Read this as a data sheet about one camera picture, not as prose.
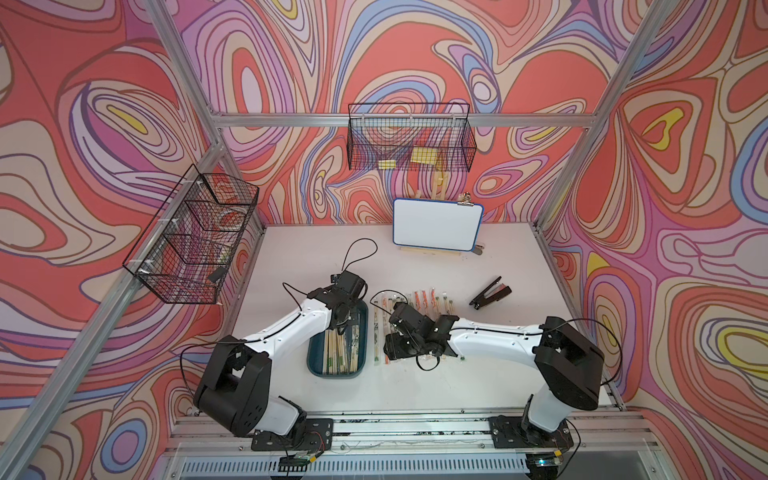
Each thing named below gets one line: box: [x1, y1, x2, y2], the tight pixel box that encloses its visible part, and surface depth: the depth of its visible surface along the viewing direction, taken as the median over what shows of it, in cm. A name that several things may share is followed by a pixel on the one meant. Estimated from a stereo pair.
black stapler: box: [469, 276, 512, 310], surface depth 100 cm
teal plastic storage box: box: [306, 300, 369, 379], surface depth 87 cm
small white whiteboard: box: [392, 198, 484, 252], surface depth 98 cm
